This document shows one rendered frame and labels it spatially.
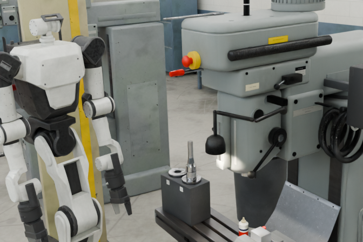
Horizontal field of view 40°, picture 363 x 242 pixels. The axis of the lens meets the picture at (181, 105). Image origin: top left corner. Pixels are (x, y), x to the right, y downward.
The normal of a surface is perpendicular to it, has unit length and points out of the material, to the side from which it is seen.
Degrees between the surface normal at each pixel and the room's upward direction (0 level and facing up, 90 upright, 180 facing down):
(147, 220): 0
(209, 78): 90
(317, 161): 90
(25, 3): 90
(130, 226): 0
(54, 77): 90
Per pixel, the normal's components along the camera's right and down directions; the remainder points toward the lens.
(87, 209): 0.63, -0.23
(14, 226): -0.04, -0.96
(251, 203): -0.42, 0.33
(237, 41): 0.54, 0.22
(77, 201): 0.69, 0.00
